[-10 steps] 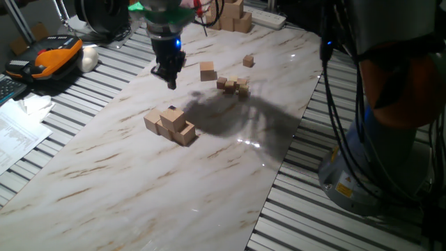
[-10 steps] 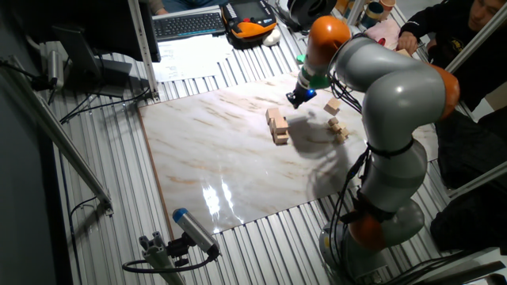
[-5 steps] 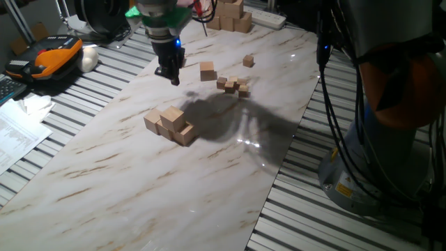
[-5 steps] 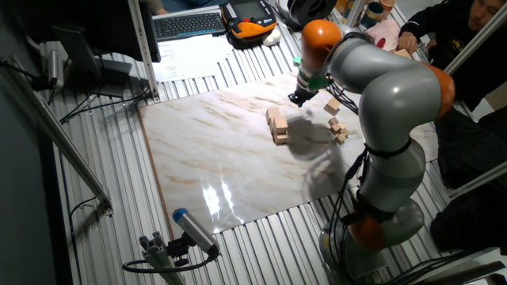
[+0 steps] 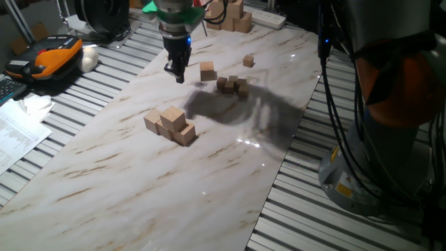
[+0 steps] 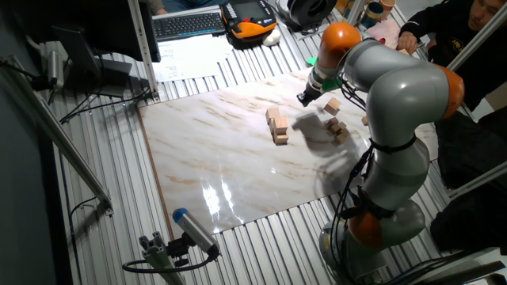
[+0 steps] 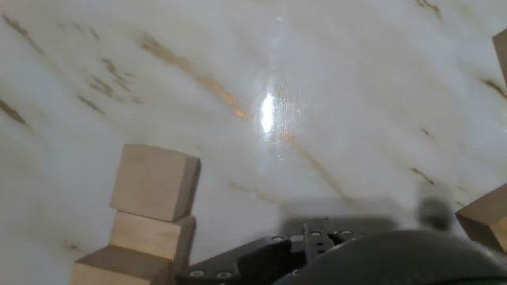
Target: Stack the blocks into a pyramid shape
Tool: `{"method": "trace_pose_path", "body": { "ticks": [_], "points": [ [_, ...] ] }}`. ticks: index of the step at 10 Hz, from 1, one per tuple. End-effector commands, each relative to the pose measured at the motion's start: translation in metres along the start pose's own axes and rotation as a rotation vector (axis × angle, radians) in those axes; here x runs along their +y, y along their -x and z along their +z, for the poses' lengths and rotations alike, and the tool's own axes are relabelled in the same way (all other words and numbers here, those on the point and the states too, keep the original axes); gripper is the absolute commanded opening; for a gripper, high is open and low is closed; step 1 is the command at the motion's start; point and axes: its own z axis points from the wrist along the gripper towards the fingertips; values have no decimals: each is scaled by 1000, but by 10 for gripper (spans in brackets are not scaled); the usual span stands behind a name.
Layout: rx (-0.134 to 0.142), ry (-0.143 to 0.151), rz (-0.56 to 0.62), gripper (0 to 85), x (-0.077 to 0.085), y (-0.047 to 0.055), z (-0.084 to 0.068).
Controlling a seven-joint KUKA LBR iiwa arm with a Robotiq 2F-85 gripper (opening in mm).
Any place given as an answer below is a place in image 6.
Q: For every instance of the printed white paper sheet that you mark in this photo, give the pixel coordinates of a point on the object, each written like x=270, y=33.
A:
x=190, y=57

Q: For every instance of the black fabric bag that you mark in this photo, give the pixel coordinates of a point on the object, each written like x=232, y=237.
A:
x=471, y=221
x=467, y=150

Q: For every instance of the person right forearm black sleeve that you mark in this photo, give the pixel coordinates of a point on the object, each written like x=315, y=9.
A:
x=428, y=21

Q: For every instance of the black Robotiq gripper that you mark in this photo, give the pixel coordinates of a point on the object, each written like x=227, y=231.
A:
x=311, y=94

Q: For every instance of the person right hand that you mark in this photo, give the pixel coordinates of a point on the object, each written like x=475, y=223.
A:
x=407, y=41

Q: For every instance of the black monitor stand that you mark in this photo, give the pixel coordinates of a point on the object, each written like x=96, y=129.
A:
x=91, y=67

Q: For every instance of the aluminium profile beam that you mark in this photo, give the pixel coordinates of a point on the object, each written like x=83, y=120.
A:
x=355, y=8
x=479, y=180
x=144, y=51
x=51, y=130
x=479, y=33

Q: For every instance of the orange black teach pendant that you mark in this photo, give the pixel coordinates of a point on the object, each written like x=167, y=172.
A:
x=247, y=20

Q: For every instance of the black computer keyboard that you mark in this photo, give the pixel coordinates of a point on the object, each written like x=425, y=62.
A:
x=188, y=24

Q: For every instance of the tan paper cup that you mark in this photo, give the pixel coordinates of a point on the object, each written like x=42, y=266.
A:
x=387, y=4

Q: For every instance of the black computer monitor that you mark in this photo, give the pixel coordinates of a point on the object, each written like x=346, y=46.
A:
x=79, y=23

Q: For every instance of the grey camera blue cap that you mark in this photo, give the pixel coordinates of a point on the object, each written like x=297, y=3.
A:
x=194, y=229

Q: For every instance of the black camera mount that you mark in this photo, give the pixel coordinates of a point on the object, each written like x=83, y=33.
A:
x=178, y=249

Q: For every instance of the silver cylindrical device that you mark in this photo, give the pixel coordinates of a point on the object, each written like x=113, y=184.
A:
x=55, y=69

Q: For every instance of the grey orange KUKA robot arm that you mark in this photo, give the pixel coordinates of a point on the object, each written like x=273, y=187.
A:
x=400, y=99

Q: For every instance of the teal cylinder can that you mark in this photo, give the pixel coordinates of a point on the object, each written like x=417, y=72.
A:
x=372, y=14

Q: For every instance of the seated person blue jeans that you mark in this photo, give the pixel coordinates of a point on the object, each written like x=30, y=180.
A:
x=190, y=4

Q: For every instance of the pink cloth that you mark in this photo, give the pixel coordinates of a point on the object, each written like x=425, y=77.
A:
x=384, y=31

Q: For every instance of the short aluminium profile stub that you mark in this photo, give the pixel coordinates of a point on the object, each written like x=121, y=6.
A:
x=158, y=257

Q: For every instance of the marble pattern board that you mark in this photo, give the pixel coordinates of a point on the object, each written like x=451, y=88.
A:
x=218, y=158

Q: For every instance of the person in black hoodie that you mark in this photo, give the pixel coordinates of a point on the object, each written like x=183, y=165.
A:
x=475, y=63

